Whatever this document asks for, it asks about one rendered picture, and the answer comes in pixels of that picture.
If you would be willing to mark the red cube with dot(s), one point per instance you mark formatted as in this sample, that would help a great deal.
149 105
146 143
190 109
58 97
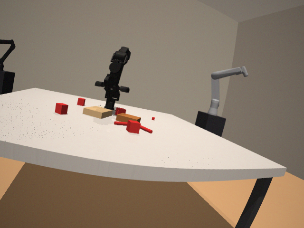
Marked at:
81 101
61 108
133 126
120 110

